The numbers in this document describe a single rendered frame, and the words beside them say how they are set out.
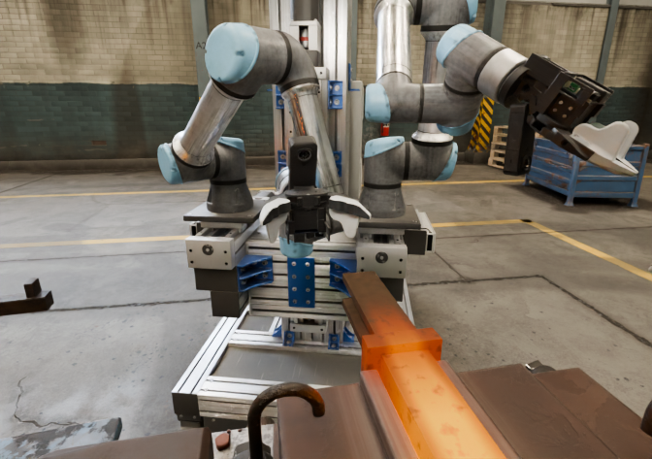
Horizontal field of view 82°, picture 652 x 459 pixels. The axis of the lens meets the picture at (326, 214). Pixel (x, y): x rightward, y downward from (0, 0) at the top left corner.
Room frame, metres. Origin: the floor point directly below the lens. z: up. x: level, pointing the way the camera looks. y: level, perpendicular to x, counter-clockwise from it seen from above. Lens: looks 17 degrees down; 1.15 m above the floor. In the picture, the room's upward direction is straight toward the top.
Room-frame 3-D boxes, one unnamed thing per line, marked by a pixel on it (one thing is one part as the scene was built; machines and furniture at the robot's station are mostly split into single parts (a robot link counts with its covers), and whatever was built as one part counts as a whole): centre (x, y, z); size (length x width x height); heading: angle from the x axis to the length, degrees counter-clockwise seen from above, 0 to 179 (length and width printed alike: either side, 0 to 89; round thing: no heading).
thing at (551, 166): (4.77, -3.24, 0.36); 1.20 x 0.80 x 0.72; 177
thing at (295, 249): (0.79, 0.05, 0.88); 0.11 x 0.08 x 0.11; 137
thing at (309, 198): (0.63, 0.04, 0.97); 0.12 x 0.08 x 0.09; 11
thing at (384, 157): (1.14, -0.18, 0.98); 0.13 x 0.12 x 0.14; 83
